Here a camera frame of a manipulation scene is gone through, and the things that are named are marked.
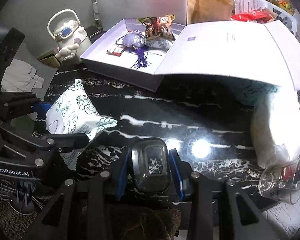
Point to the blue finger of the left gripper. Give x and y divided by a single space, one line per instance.
41 108

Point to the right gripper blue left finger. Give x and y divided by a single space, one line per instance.
121 172

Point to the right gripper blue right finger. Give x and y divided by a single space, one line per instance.
180 171

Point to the black rectangular case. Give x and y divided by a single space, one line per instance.
149 163

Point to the red white snack packet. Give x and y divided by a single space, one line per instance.
116 50

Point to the purple satin sachet with tassel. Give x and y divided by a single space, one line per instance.
134 41

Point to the gold brown snack bag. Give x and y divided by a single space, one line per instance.
158 27

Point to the white green printed bread bag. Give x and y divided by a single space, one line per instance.
160 43

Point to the grey contoured pillow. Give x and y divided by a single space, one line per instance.
46 72

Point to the white folded garment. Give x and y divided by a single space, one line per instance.
20 76

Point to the brown fuzzy blanket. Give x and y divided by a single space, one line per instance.
12 224

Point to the black smartphone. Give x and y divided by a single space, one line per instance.
92 31

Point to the clear glass cup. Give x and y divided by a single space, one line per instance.
281 182

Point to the white plastic wrapped bundle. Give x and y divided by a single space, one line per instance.
275 128

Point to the white foam sheet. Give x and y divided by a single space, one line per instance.
140 2

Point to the white open gift box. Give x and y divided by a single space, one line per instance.
268 53

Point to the brown paper bag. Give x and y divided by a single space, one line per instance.
199 11

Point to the wall vent frame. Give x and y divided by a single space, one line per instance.
49 59

